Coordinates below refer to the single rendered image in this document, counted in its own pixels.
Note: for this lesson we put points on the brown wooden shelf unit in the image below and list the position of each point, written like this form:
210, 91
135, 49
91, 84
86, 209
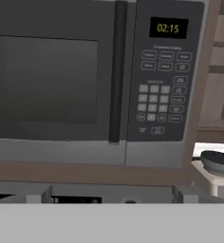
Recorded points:
220, 79

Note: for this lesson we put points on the black pan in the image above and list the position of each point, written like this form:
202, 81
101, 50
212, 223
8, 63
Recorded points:
219, 162

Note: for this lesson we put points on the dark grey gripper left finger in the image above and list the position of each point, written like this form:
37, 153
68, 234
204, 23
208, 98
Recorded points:
44, 195

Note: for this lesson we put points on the microwave start button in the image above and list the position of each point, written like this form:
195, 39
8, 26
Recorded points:
157, 130

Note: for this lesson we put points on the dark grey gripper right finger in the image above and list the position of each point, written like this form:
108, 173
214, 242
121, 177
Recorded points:
182, 196

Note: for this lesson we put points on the microwave door with dark window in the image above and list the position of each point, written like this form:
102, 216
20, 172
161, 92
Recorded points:
50, 79

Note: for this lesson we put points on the beige table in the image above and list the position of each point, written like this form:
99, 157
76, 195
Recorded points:
220, 183

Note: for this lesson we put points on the grey microwave oven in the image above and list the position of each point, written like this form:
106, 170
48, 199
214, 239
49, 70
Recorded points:
163, 148

